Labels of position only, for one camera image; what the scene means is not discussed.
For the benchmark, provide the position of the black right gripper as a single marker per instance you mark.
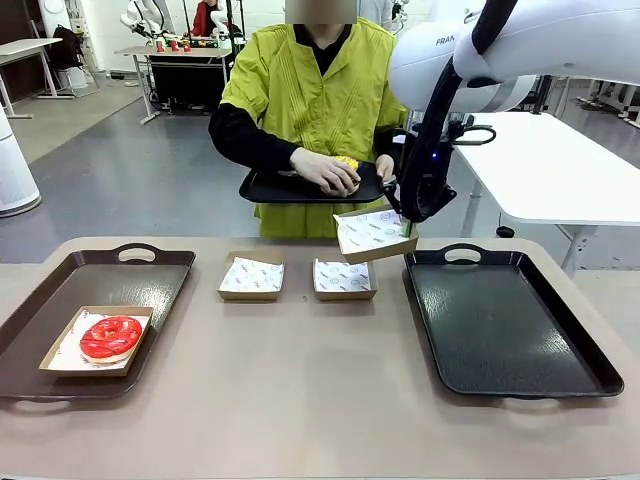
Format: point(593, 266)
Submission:
point(432, 185)

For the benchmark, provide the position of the white printed paper liner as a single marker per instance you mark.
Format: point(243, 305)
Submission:
point(250, 275)
point(370, 230)
point(67, 345)
point(342, 277)

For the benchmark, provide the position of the brown paper food box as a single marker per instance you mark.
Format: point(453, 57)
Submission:
point(222, 295)
point(47, 367)
point(380, 255)
point(320, 296)

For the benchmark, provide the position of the yellow frosted donut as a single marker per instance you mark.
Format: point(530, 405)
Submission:
point(346, 161)

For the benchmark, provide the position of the small black serving tray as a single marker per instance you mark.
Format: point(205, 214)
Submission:
point(280, 192)

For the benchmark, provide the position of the red glazed donut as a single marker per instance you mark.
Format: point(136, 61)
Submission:
point(100, 345)

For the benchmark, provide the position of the person's right forearm black sleeve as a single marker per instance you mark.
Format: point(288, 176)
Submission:
point(250, 142)

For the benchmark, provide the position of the person's left forearm black sleeve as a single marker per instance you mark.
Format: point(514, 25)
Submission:
point(387, 142)

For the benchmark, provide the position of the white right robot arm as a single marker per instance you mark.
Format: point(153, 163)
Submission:
point(550, 40)

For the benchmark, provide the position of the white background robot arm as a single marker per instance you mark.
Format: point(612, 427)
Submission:
point(150, 12)

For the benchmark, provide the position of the large black serving tray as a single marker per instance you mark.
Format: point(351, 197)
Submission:
point(500, 325)

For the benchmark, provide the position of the brown plastic serving tray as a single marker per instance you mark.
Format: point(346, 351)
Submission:
point(100, 285)

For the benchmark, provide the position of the person's left hand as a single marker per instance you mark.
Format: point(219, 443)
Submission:
point(386, 166)

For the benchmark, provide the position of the person's right hand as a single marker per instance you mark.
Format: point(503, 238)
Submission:
point(320, 167)

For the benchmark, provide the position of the large white table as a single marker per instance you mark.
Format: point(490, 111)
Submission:
point(550, 170)

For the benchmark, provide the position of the person in yellow-green jacket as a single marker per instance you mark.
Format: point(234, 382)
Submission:
point(310, 90)

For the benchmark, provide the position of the black stand pole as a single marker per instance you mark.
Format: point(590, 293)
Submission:
point(543, 95)

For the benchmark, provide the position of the black cabinet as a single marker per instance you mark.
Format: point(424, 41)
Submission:
point(190, 82)

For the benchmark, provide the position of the person in red top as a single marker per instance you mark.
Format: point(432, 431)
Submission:
point(202, 22)

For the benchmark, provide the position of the grey metal-leg table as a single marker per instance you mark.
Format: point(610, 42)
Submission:
point(175, 51)

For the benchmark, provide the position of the black office chair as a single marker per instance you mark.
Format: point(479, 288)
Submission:
point(67, 50)

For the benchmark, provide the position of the white cylindrical air purifier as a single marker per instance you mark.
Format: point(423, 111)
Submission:
point(15, 175)

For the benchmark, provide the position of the light grey desk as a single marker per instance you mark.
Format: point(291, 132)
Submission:
point(30, 46)

